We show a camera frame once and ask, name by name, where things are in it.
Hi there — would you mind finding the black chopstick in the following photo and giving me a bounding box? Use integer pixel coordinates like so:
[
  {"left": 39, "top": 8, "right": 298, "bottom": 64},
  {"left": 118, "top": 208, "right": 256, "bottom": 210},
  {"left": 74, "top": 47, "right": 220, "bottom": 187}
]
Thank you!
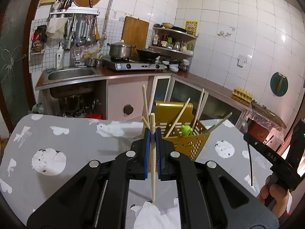
[{"left": 247, "top": 143, "right": 253, "bottom": 186}]

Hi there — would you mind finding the wooden chopstick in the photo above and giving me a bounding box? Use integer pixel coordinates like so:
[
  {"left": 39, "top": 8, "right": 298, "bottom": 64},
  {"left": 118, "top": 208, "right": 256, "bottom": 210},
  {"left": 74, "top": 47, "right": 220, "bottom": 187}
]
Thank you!
[
  {"left": 165, "top": 98, "right": 191, "bottom": 138},
  {"left": 192, "top": 88, "right": 205, "bottom": 131},
  {"left": 150, "top": 113, "right": 156, "bottom": 202},
  {"left": 204, "top": 112, "right": 233, "bottom": 133},
  {"left": 142, "top": 85, "right": 149, "bottom": 123},
  {"left": 142, "top": 116, "right": 150, "bottom": 128}
]

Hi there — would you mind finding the yellow perforated utensil holder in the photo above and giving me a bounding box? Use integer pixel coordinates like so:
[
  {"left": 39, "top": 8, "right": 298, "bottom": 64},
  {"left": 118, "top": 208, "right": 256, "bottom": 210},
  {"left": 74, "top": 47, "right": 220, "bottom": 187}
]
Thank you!
[{"left": 154, "top": 101, "right": 210, "bottom": 161}]

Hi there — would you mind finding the kitchen counter cabinet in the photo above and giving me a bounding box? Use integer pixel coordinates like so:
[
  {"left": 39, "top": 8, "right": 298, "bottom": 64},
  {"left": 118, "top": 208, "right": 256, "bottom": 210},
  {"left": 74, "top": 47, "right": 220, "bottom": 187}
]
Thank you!
[{"left": 34, "top": 65, "right": 253, "bottom": 125}]

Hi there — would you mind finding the person right hand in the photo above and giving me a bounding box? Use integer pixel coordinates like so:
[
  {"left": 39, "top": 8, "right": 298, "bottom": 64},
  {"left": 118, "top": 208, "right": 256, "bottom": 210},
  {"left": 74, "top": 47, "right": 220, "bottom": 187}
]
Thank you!
[{"left": 256, "top": 176, "right": 289, "bottom": 219}]

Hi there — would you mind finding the yellow egg tray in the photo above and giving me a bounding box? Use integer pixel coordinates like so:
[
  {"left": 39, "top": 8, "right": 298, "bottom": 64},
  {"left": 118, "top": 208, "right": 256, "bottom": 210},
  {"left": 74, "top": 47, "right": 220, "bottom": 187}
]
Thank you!
[{"left": 232, "top": 87, "right": 253, "bottom": 103}]

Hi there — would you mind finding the steel sink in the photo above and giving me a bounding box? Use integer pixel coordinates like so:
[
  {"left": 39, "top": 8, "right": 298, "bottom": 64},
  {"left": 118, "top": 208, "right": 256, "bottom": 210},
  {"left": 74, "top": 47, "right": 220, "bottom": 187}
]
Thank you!
[{"left": 44, "top": 67, "right": 99, "bottom": 83}]

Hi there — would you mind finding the gas stove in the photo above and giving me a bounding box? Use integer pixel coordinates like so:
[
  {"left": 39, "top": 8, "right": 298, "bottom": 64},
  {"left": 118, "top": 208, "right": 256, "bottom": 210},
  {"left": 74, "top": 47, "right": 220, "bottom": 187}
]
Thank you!
[{"left": 102, "top": 56, "right": 165, "bottom": 71}]

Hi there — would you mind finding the white dish soap bottle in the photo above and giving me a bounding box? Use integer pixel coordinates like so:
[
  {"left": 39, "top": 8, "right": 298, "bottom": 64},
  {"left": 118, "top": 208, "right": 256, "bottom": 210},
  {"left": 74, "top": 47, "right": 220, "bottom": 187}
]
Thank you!
[{"left": 56, "top": 43, "right": 65, "bottom": 69}]

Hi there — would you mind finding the black wok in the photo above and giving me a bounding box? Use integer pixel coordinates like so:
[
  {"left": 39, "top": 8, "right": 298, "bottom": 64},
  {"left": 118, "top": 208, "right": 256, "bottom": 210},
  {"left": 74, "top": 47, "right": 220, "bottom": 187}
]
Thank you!
[{"left": 136, "top": 49, "right": 161, "bottom": 62}]

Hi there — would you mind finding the steel cooking pot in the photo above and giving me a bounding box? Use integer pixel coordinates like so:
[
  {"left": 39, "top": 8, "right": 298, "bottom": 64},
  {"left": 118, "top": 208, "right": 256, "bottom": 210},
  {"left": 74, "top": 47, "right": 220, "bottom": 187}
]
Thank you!
[{"left": 107, "top": 40, "right": 136, "bottom": 59}]

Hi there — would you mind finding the wooden cutting board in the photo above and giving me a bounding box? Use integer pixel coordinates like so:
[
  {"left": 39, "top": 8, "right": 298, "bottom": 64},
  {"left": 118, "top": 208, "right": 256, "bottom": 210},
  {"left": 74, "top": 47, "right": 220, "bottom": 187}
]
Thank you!
[{"left": 121, "top": 17, "right": 149, "bottom": 55}]

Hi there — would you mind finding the hanging utensil rack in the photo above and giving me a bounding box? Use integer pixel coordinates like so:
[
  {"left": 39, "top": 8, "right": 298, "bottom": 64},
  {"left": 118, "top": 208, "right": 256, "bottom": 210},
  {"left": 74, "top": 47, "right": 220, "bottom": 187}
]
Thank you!
[{"left": 46, "top": 0, "right": 100, "bottom": 51}]

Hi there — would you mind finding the dark wooden glass door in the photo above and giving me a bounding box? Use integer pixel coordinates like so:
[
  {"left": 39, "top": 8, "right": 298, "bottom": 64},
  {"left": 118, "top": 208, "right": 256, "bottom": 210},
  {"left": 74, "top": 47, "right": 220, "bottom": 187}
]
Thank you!
[{"left": 1, "top": 0, "right": 40, "bottom": 133}]

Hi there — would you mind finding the green round wall board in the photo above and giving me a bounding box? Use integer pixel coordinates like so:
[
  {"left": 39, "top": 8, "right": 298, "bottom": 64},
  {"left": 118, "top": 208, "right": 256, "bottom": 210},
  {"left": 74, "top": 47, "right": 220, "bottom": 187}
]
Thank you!
[{"left": 270, "top": 72, "right": 288, "bottom": 97}]

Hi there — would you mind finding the white wall socket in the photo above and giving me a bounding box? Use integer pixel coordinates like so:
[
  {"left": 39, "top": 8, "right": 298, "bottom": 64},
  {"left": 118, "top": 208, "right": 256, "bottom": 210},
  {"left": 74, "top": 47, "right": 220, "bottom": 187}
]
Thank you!
[{"left": 237, "top": 55, "right": 248, "bottom": 68}]

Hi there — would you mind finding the corner wall shelf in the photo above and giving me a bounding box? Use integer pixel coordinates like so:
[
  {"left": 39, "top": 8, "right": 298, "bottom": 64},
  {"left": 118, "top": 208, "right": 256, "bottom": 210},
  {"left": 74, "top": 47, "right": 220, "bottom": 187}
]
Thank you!
[{"left": 149, "top": 27, "right": 197, "bottom": 58}]

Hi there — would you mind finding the wall gas pipe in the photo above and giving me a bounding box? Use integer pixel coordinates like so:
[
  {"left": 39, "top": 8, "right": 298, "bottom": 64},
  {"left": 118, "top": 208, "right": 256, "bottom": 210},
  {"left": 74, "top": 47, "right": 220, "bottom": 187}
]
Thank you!
[{"left": 102, "top": 0, "right": 114, "bottom": 44}]

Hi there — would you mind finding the yellow wall poster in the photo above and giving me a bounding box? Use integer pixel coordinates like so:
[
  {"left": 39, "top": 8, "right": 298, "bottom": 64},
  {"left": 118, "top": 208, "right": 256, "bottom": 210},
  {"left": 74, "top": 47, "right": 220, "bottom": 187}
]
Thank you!
[{"left": 185, "top": 20, "right": 198, "bottom": 36}]

